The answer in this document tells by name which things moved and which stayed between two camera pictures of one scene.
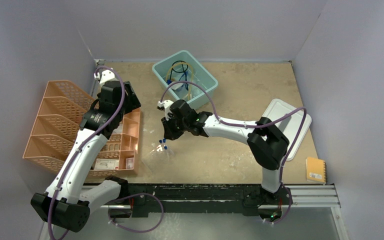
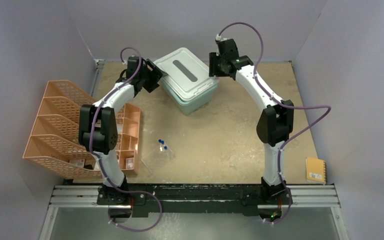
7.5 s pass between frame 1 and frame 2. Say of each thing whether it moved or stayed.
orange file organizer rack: stayed
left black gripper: moved
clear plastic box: stayed
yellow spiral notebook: stayed
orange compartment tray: stayed
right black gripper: moved
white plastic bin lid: moved
